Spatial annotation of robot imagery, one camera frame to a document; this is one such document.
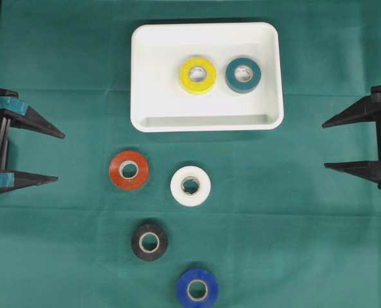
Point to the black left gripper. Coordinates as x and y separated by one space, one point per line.
17 113

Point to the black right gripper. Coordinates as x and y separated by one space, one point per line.
366 109

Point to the green tape roll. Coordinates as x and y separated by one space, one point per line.
242 75

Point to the yellow tape roll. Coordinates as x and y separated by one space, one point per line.
198 75

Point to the red tape roll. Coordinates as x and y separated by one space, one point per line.
129 170

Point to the black tape roll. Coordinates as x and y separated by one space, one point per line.
149 242

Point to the white tape roll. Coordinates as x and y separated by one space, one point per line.
190 186

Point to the white plastic tray case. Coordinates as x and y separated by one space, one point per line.
159 103

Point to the blue tape roll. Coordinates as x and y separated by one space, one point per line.
197 288

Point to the green table cloth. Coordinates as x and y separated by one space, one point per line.
278 229

